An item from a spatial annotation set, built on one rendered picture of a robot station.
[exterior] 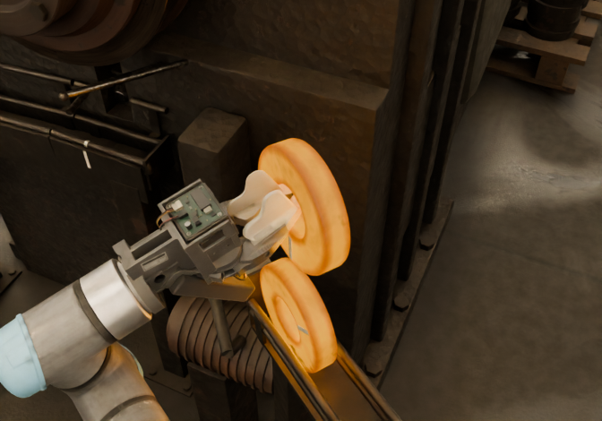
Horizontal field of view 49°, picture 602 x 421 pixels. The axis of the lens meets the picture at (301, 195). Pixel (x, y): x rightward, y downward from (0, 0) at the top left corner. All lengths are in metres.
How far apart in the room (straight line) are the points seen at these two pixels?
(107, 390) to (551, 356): 1.27
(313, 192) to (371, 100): 0.32
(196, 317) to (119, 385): 0.40
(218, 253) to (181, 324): 0.45
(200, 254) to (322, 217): 0.13
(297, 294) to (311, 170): 0.20
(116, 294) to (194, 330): 0.47
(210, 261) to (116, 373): 0.17
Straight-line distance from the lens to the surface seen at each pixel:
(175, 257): 0.68
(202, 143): 1.01
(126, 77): 1.01
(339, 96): 0.97
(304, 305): 0.83
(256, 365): 1.09
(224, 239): 0.66
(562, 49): 2.59
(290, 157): 0.69
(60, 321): 0.69
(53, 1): 0.88
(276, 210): 0.69
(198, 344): 1.13
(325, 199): 0.67
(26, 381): 0.71
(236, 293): 0.76
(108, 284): 0.68
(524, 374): 1.75
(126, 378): 0.76
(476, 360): 1.74
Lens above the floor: 1.45
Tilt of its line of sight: 45 degrees down
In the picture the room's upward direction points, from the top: straight up
